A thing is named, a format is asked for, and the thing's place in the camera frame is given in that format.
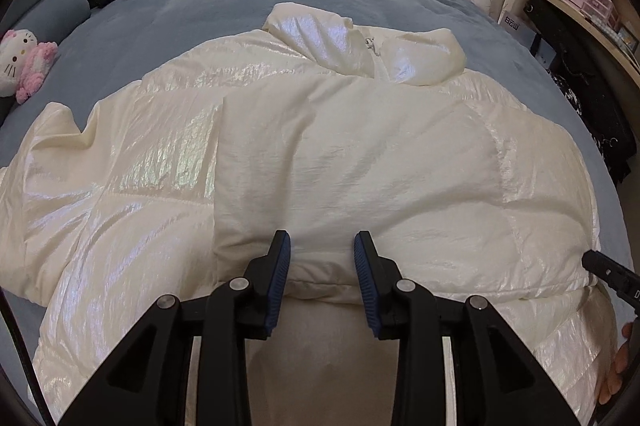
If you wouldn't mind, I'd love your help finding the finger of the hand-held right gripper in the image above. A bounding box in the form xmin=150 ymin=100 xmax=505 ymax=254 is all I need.
xmin=581 ymin=250 xmax=640 ymax=302

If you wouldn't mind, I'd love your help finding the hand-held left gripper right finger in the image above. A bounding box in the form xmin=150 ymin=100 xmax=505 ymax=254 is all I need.
xmin=353 ymin=231 xmax=596 ymax=426

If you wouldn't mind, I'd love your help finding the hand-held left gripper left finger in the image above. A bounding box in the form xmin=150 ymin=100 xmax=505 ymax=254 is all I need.
xmin=57 ymin=230 xmax=292 ymax=426

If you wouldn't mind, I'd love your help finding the white puffer jacket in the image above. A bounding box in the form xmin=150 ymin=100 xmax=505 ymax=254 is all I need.
xmin=0 ymin=1 xmax=618 ymax=426

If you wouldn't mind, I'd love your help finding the person's right hand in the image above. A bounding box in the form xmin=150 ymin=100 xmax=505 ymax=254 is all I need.
xmin=597 ymin=323 xmax=633 ymax=406

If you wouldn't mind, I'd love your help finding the white printed carton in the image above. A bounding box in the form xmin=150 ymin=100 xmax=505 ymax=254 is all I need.
xmin=497 ymin=8 xmax=531 ymax=39

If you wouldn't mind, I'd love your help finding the blue-grey bed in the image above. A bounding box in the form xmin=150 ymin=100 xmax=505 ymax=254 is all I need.
xmin=0 ymin=0 xmax=628 ymax=426

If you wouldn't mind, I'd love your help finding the white and pink cat plush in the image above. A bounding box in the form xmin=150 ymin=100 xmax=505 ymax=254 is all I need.
xmin=0 ymin=28 xmax=60 ymax=104

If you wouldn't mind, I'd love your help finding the small picture frame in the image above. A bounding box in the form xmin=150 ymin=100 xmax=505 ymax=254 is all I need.
xmin=615 ymin=23 xmax=640 ymax=54

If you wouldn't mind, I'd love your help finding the black cable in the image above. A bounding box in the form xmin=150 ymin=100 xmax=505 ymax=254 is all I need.
xmin=0 ymin=286 xmax=56 ymax=426

